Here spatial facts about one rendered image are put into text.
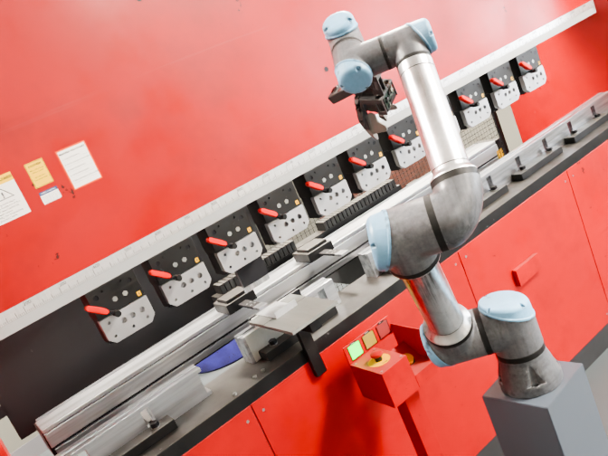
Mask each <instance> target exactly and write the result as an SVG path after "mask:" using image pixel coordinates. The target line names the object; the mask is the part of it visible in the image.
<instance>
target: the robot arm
mask: <svg viewBox="0 0 608 456"><path fill-rule="evenodd" d="M322 29H323V32H324V34H325V38H326V40H328V44H329V47H330V51H331V55H332V58H333V63H334V67H335V75H336V77H337V81H338V85H337V86H335V87H334V88H333V89H332V91H331V93H330V94H329V96H328V99H329V100H330V101H331V102H332V103H333V104H335V103H337V102H339V101H341V100H343V99H345V98H347V97H349V96H351V95H353V94H355V95H356V96H355V97H354V102H355V106H356V114H357V118H358V121H359V123H360V124H361V126H362V127H363V129H365V130H366V132H367V133H368V134H369V135H370V136H371V137H372V138H374V139H379V138H378V135H377V133H381V132H386V131H387V126H386V125H385V124H383V123H381V122H379V121H378V120H377V117H376V115H375V114H374V113H372V112H370V113H367V111H375V112H377V113H378V116H379V118H381V119H383V120H385V121H387V115H388V113H387V112H389V110H394V109H397V106H396V105H395V104H393V102H394V99H395V97H396V95H397V91H396V89H395V86H394V83H393V81H392V79H382V77H381V74H382V72H385V71H389V70H392V69H393V68H395V67H396V69H397V70H398V73H399V76H400V79H401V82H402V84H403V87H404V92H405V95H406V98H407V100H408V103H409V106H410V109H411V112H412V114H413V119H414V122H415V125H416V127H417V130H418V133H419V136H420V139H421V141H422V144H423V149H424V152H425V155H426V157H427V160H428V163H429V166H430V169H431V171H432V180H431V182H430V185H431V188H432V193H431V194H429V195H425V196H422V197H419V198H416V199H414V200H412V201H409V202H406V203H403V204H399V205H397V206H394V207H391V208H388V209H383V210H381V212H378V213H376V214H372V215H370V216H369V217H368V218H367V220H366V231H367V236H368V240H369V244H370V248H371V252H372V254H373V258H374V261H375V266H376V268H377V269H378V270H379V271H390V272H391V273H392V274H393V275H394V276H395V277H396V278H398V279H401V280H403V282H404V285H405V286H406V288H407V289H408V291H409V293H410V295H411V296H412V298H413V301H414V303H415V304H416V306H417V308H418V309H419V311H420V313H421V314H422V316H423V324H422V325H421V326H420V337H421V340H422V343H423V347H424V350H425V351H426V352H427V356H428V357H429V358H430V360H431V361H432V362H433V363H434V364H435V365H436V366H438V367H446V366H455V365H456V364H459V363H463V362H466V361H470V360H472V359H476V358H480V357H483V356H489V355H492V354H496V355H497V358H498V361H499V365H498V375H499V376H498V380H499V385H500V388H501V390H502V392H503V393H504V394H506V395H508V396H510V397H513V398H517V399H529V398H535V397H539V396H541V395H544V394H547V393H549V392H551V391H553V390H554V389H556V388H557V387H558V386H559V385H560V384H561V382H562V380H563V377H564V374H563V370H562V368H561V366H560V364H559V362H558V361H557V360H556V359H555V358H554V357H553V356H552V354H551V352H550V351H549V350H548V348H547V347H546V344H545V342H544V339H543V337H542V334H541V331H540V328H539V325H538V323H537V318H536V313H535V311H534V309H533V308H532V306H531V303H530V301H529V299H528V297H527V296H526V295H524V294H522V293H520V292H517V291H513V290H502V291H496V292H492V293H490V294H488V295H486V296H485V297H482V298H481V299H480V300H479V303H478V307H477V308H474V309H468V310H467V309H466V308H464V307H463V306H462V305H461V304H459V303H458V302H457V300H456V299H455V297H454V294H453V292H452V290H451V287H450V285H449V282H448V281H447V279H446V277H445V275H444V273H443V270H442V267H441V265H440V263H439V259H440V257H441V252H445V251H448V250H451V249H454V248H456V247H458V246H460V245H462V244H463V243H464V242H466V241H467V240H468V239H469V238H470V236H471V235H472V233H473V232H474V230H475V229H476V227H477V224H478V222H479V220H480V215H481V211H482V206H483V186H482V181H481V178H480V173H479V170H478V168H477V167H476V166H474V165H473V164H471V163H470V161H469V159H468V156H467V154H466V151H465V148H464V146H463V144H462V141H461V136H460V133H459V131H458V129H457V126H456V123H455V120H454V118H453V116H452V113H451V109H450V106H449V103H448V101H447V98H446V96H445V93H444V90H443V87H442V84H441V81H440V78H439V75H438V73H437V71H436V68H435V65H434V62H433V60H432V56H431V54H432V53H433V52H435V51H436V50H437V49H438V46H437V42H436V40H435V37H434V35H433V32H432V28H431V25H430V23H429V21H428V20H427V19H425V18H421V19H419V20H416V21H413V22H411V23H406V24H404V25H403V26H400V27H398V28H395V29H393V30H392V31H389V32H387V33H383V34H381V35H379V36H376V37H375V38H372V39H370V40H367V41H364V38H363V36H362V34H361V32H360V30H359V28H358V23H357V22H356V20H355V18H354V16H353V15H352V14H351V13H349V12H347V11H340V12H336V13H334V14H332V15H331V16H329V17H328V18H327V19H326V21H325V22H324V23H323V27H322Z"/></svg>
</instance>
